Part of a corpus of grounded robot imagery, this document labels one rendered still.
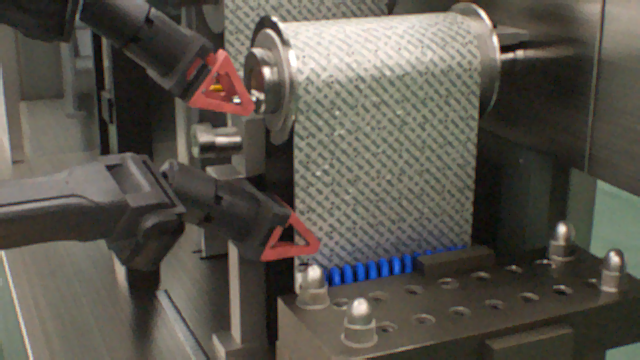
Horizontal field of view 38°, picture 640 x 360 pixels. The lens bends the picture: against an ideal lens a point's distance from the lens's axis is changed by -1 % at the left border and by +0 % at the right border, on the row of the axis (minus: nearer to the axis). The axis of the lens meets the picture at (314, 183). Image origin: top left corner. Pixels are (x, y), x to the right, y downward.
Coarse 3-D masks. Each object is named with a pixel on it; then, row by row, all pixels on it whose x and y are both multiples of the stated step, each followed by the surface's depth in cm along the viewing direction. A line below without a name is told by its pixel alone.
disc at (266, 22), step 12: (264, 24) 104; (276, 24) 101; (252, 36) 108; (276, 36) 101; (288, 36) 99; (252, 48) 109; (288, 48) 98; (288, 60) 99; (288, 72) 99; (288, 108) 101; (288, 120) 101; (276, 132) 105; (288, 132) 102
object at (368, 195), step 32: (416, 128) 107; (448, 128) 109; (320, 160) 103; (352, 160) 105; (384, 160) 107; (416, 160) 108; (448, 160) 110; (320, 192) 104; (352, 192) 106; (384, 192) 108; (416, 192) 110; (448, 192) 112; (320, 224) 106; (352, 224) 107; (384, 224) 109; (416, 224) 111; (448, 224) 113; (320, 256) 107; (352, 256) 109; (384, 256) 111
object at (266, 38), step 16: (464, 16) 112; (272, 32) 102; (480, 32) 110; (272, 48) 102; (480, 48) 109; (480, 64) 109; (288, 80) 100; (480, 80) 109; (288, 96) 100; (480, 96) 111; (272, 128) 105
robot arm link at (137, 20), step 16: (96, 0) 92; (112, 0) 92; (128, 0) 93; (144, 0) 96; (80, 16) 93; (96, 16) 92; (112, 16) 93; (128, 16) 93; (144, 16) 94; (112, 32) 94; (128, 32) 94
